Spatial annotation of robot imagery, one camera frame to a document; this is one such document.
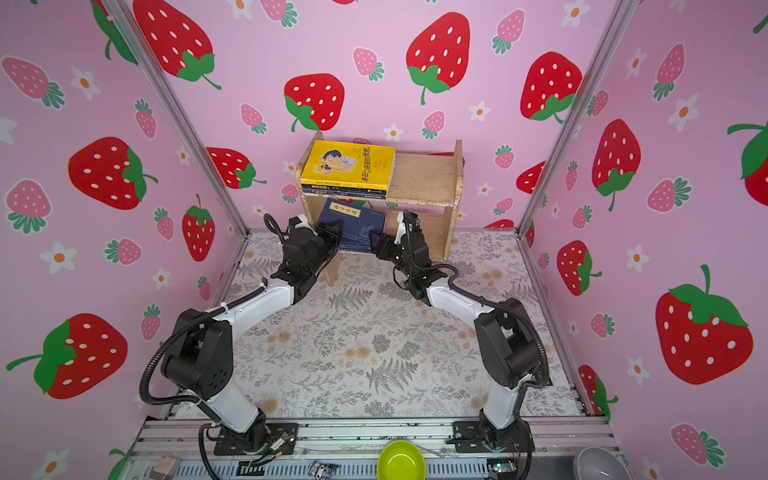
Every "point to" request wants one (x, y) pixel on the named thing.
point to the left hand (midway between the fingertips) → (348, 219)
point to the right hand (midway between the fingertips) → (373, 233)
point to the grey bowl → (597, 463)
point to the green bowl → (401, 460)
